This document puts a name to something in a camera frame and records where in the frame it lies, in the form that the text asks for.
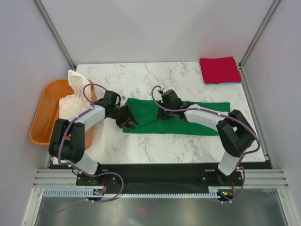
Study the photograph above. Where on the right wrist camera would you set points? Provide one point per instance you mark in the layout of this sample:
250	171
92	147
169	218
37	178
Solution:
164	90

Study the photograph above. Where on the aluminium frame rail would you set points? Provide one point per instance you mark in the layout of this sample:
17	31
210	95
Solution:
250	178

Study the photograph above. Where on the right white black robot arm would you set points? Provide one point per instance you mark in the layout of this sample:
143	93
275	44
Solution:
234	131

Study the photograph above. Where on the folded light blue t shirt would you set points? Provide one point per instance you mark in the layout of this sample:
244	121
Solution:
225	74

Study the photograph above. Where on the orange plastic basket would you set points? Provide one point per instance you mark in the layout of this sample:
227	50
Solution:
48	109

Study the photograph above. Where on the white crumpled t shirt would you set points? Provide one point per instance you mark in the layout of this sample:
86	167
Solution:
74	104

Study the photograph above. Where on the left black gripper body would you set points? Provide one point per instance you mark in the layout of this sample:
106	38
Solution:
123	116

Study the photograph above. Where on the white slotted cable duct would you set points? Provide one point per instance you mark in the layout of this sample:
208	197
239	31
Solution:
94	193

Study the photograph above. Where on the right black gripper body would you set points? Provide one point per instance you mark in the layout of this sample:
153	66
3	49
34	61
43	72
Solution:
163	114

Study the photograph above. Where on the green t shirt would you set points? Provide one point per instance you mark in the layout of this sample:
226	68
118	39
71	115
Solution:
145	113

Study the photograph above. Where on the left aluminium corner post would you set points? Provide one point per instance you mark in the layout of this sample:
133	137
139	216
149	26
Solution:
51	27

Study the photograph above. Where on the aluminium corner post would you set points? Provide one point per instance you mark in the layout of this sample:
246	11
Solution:
263	25
51	27

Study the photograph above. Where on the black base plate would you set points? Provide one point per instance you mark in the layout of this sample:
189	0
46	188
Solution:
113	169

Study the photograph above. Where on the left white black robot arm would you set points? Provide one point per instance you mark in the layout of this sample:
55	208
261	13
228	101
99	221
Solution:
67	143

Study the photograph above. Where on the right aluminium corner post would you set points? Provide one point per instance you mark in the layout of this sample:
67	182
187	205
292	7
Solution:
263	25

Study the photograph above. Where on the folded red t shirt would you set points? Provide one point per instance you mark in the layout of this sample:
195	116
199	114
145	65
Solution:
218	61

